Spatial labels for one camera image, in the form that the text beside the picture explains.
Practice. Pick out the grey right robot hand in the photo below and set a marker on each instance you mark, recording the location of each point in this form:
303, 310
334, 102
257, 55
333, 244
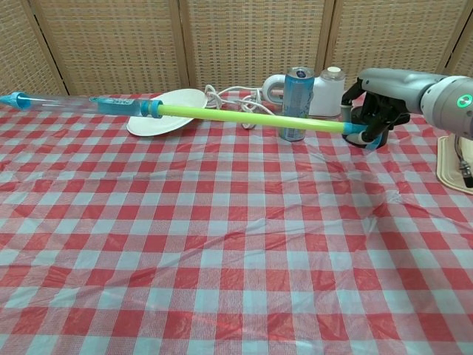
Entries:
391, 88

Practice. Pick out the long water squirt pump toy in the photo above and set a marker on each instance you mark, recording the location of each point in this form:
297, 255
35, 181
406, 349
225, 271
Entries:
258, 119

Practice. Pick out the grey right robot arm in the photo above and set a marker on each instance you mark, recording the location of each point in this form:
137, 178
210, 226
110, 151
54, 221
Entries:
451, 107

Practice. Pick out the black kettle lid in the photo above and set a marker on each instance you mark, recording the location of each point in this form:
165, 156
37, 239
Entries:
404, 119

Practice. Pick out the white handheld appliance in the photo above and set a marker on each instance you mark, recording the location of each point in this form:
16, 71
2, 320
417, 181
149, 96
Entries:
327, 98

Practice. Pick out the beige lidded food container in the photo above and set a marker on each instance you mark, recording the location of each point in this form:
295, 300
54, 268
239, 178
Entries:
447, 162

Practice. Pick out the blue drink can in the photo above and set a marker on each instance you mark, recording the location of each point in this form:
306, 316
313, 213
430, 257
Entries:
295, 100

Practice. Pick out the white round plate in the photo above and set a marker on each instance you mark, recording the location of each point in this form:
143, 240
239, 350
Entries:
166, 124

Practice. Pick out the red white checkered tablecloth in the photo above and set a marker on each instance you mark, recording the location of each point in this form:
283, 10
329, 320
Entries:
236, 259

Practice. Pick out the woven folding screen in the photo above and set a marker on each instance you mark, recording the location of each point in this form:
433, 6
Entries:
111, 44

